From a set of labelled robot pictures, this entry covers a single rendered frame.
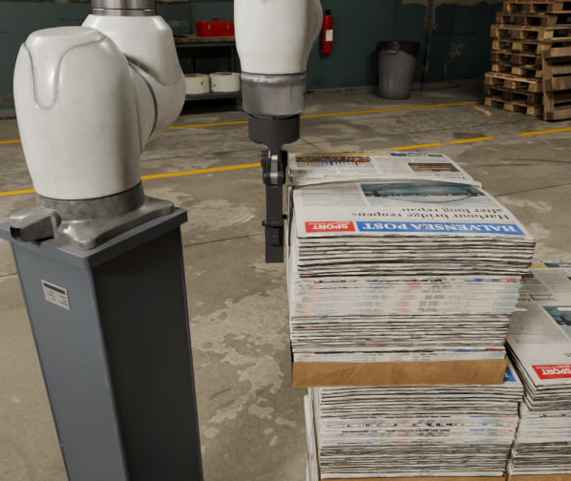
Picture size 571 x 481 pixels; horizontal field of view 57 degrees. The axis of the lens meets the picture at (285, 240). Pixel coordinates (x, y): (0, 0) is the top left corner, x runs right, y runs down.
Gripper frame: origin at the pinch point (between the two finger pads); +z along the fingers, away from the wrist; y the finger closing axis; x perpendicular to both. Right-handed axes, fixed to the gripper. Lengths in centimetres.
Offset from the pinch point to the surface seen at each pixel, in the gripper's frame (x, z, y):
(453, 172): -28.6, -10.1, 4.4
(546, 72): -311, 41, 550
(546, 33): -309, 0, 564
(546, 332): -43.3, 12.9, -6.8
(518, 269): -29.7, -5.6, -20.1
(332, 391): -8.1, 14.2, -18.9
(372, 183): -14.9, -9.9, -0.7
